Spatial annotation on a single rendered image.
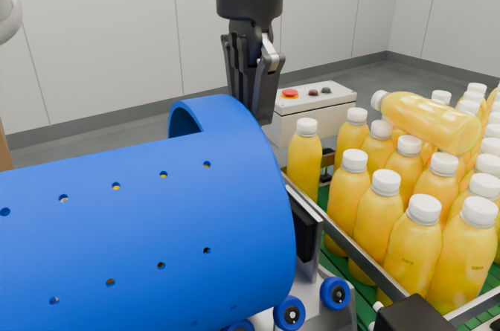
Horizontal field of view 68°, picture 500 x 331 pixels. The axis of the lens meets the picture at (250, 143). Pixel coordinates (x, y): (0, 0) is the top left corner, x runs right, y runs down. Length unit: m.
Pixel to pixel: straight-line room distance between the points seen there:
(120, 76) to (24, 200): 3.00
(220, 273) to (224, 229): 0.04
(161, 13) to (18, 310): 3.11
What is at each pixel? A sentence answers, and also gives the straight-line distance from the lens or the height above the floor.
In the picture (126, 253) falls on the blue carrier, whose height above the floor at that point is 1.17.
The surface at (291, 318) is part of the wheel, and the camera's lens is 0.54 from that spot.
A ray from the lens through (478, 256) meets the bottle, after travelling 0.59.
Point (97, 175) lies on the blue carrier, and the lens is 0.36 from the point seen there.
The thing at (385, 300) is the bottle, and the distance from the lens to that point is 0.64.
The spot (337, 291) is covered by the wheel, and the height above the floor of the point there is 0.97.
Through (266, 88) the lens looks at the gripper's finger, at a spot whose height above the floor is 1.25.
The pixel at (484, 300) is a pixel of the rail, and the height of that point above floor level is 0.98.
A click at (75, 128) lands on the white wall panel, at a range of 3.36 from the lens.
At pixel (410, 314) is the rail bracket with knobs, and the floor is 1.00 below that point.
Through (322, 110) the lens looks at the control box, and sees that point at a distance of 0.85.
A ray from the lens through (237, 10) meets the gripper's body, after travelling 0.41.
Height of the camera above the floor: 1.40
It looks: 28 degrees down
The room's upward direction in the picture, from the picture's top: straight up
